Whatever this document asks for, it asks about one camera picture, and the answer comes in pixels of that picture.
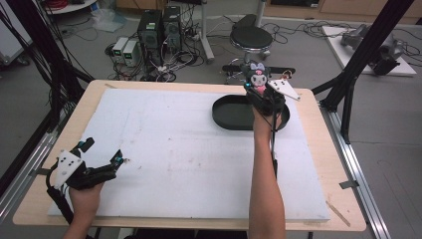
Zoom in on clear plastic bag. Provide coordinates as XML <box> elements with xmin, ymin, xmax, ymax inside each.
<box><xmin>91</xmin><ymin>8</ymin><xmax>127</xmax><ymax>33</ymax></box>

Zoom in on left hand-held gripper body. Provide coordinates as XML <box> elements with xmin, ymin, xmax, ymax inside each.
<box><xmin>46</xmin><ymin>149</ymin><xmax>117</xmax><ymax>192</ymax></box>

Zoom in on aluminium rail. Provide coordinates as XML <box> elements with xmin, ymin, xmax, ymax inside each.
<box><xmin>0</xmin><ymin>109</ymin><xmax>73</xmax><ymax>220</ymax></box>
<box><xmin>319</xmin><ymin>101</ymin><xmax>392</xmax><ymax>239</ymax></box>

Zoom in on black round stool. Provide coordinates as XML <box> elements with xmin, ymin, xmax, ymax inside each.
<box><xmin>225</xmin><ymin>13</ymin><xmax>276</xmax><ymax>84</ymax></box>

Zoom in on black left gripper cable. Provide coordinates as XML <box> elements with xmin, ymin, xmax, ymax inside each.
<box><xmin>46</xmin><ymin>168</ymin><xmax>76</xmax><ymax>225</ymax></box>

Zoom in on black floor cables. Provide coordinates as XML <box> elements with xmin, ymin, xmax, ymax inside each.
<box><xmin>262</xmin><ymin>19</ymin><xmax>422</xmax><ymax>68</ymax></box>

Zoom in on small black computer tower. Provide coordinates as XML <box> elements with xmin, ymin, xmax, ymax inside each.
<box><xmin>162</xmin><ymin>5</ymin><xmax>183</xmax><ymax>52</ymax></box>

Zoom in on round white table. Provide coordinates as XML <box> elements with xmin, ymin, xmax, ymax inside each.
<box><xmin>44</xmin><ymin>0</ymin><xmax>99</xmax><ymax>15</ymax></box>

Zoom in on large black computer tower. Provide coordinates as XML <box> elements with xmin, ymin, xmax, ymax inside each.
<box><xmin>137</xmin><ymin>9</ymin><xmax>164</xmax><ymax>66</ymax></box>

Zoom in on black metal frame strut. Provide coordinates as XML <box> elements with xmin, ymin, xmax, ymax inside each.
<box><xmin>312</xmin><ymin>0</ymin><xmax>416</xmax><ymax>144</ymax></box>

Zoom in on person's right hand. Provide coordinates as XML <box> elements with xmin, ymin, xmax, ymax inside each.
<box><xmin>252</xmin><ymin>106</ymin><xmax>283</xmax><ymax>141</ymax></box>

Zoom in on black oval tray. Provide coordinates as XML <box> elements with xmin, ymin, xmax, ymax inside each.
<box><xmin>211</xmin><ymin>63</ymin><xmax>297</xmax><ymax>131</ymax></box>

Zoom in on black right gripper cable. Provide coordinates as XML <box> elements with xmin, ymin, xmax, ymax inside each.
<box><xmin>270</xmin><ymin>113</ymin><xmax>280</xmax><ymax>179</ymax></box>

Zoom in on white floor board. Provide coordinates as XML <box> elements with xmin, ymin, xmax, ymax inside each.
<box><xmin>321</xmin><ymin>25</ymin><xmax>417</xmax><ymax>78</ymax></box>

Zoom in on person's left hand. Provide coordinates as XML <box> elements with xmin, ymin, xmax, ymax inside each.
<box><xmin>69</xmin><ymin>181</ymin><xmax>105</xmax><ymax>230</ymax></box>

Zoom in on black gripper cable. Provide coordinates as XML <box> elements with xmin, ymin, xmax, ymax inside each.
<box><xmin>270</xmin><ymin>113</ymin><xmax>280</xmax><ymax>179</ymax></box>
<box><xmin>46</xmin><ymin>168</ymin><xmax>76</xmax><ymax>225</ymax></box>

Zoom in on thin wooden stick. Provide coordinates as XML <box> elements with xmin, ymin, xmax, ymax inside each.
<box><xmin>325</xmin><ymin>200</ymin><xmax>351</xmax><ymax>228</ymax></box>

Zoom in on white power supply unit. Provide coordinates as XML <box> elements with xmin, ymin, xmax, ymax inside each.
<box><xmin>111</xmin><ymin>36</ymin><xmax>129</xmax><ymax>64</ymax></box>
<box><xmin>122</xmin><ymin>40</ymin><xmax>139</xmax><ymax>68</ymax></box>

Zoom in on black frame with cables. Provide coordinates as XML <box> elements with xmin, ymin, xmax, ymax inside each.
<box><xmin>0</xmin><ymin>0</ymin><xmax>96</xmax><ymax>133</ymax></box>

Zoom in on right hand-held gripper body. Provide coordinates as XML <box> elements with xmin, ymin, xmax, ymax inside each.
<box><xmin>252</xmin><ymin>79</ymin><xmax>302</xmax><ymax>118</ymax></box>

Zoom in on black white plush doll keychain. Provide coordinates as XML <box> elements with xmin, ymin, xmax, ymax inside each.
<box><xmin>243</xmin><ymin>61</ymin><xmax>271</xmax><ymax>96</ymax></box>

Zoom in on grey cabinet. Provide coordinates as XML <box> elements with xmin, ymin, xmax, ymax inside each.
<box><xmin>0</xmin><ymin>13</ymin><xmax>33</xmax><ymax>67</ymax></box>

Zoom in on white stand leg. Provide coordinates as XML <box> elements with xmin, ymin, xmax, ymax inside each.
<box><xmin>198</xmin><ymin>0</ymin><xmax>216</xmax><ymax>64</ymax></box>

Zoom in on grey robot device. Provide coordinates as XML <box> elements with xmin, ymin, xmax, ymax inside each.
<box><xmin>340</xmin><ymin>23</ymin><xmax>406</xmax><ymax>76</ymax></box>

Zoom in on white foam board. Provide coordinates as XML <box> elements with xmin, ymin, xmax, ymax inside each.
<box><xmin>48</xmin><ymin>88</ymin><xmax>331</xmax><ymax>223</ymax></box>

